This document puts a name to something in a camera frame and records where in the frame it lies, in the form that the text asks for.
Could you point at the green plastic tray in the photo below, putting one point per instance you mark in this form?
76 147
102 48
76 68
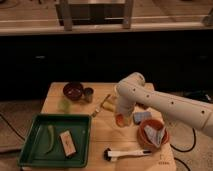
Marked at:
37 142

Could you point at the wooden stool frame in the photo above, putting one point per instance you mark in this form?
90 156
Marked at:
94 12

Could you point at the grey folded cloth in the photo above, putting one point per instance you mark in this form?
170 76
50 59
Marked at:
155 136

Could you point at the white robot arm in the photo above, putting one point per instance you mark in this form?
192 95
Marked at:
132 90

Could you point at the small metal can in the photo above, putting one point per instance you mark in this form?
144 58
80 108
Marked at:
88 94

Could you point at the orange bowl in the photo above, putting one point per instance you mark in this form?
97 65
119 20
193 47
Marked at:
143 136

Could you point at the orange apple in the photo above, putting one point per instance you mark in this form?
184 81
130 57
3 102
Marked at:
122 121

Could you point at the tan rectangular block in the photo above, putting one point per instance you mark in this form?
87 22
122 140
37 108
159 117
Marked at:
67 143

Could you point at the white handled dish brush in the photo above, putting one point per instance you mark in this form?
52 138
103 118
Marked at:
113 155

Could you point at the blue sponge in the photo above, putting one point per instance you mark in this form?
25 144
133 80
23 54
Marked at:
140 116

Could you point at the pale green leafy vegetable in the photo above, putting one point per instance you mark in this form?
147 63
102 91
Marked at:
64 105

